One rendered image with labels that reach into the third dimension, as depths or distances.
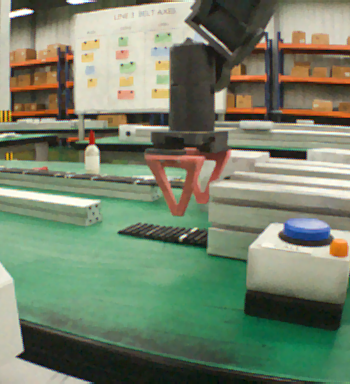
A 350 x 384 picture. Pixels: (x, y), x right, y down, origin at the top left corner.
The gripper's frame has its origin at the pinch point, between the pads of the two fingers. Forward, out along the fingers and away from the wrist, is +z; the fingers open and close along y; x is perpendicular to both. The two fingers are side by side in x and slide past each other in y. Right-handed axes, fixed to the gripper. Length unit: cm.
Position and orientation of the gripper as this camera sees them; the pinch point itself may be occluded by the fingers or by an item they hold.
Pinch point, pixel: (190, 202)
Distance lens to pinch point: 51.6
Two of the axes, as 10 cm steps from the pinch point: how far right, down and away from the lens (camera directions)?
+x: -8.9, -0.9, 4.5
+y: 4.6, -1.7, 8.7
